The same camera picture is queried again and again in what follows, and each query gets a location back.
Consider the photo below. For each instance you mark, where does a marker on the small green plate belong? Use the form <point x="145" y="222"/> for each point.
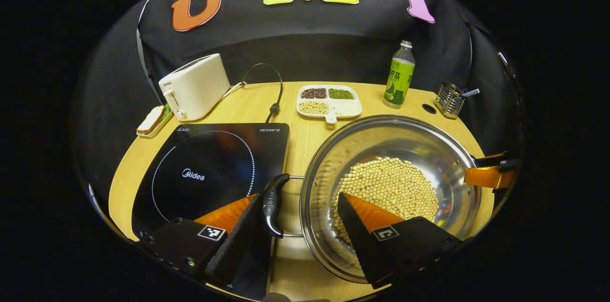
<point x="166" y="118"/>

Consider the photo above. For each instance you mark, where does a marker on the stainless steel pot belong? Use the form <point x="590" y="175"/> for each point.
<point x="381" y="140"/>

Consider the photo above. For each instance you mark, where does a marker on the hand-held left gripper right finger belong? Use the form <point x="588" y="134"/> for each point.
<point x="357" y="240"/>

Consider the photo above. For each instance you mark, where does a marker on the metal spoon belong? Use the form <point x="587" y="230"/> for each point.
<point x="472" y="92"/>

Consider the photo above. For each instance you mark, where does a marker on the pile of soybeans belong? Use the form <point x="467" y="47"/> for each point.
<point x="391" y="183"/>

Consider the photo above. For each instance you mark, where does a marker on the white toaster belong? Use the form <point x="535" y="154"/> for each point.
<point x="195" y="85"/>

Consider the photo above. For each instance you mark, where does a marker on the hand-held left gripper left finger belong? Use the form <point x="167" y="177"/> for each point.
<point x="238" y="245"/>

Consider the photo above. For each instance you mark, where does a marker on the bread slice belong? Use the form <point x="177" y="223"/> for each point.
<point x="150" y="120"/>

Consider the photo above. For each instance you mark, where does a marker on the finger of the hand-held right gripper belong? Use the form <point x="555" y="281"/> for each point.
<point x="483" y="176"/>
<point x="495" y="159"/>

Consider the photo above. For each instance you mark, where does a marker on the black induction cooktop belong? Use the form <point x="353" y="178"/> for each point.
<point x="205" y="149"/>

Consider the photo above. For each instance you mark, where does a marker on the white divided dish with beans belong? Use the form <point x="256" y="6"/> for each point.
<point x="348" y="107"/>

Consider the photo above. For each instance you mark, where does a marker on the green label drink bottle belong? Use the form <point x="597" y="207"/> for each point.
<point x="398" y="83"/>

